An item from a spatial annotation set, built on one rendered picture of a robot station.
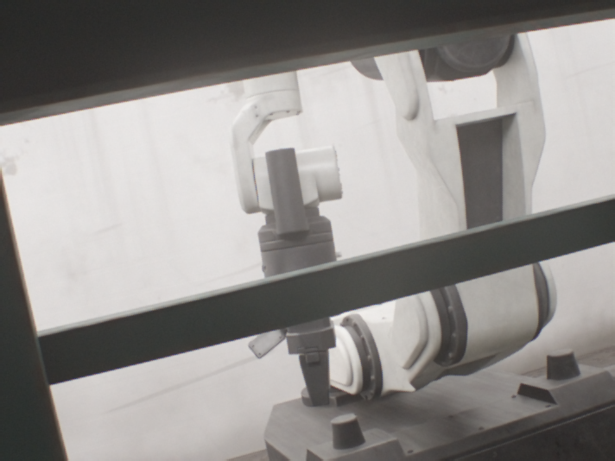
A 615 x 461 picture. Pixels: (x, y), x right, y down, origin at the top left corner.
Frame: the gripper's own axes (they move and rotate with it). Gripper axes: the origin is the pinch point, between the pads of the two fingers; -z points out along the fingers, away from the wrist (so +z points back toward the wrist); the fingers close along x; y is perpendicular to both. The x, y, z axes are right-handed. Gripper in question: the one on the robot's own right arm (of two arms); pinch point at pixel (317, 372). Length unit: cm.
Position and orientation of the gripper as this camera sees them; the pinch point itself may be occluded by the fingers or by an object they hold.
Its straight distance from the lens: 111.8
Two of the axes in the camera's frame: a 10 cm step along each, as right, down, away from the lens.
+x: -0.3, -0.2, -10.0
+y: 9.9, -1.6, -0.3
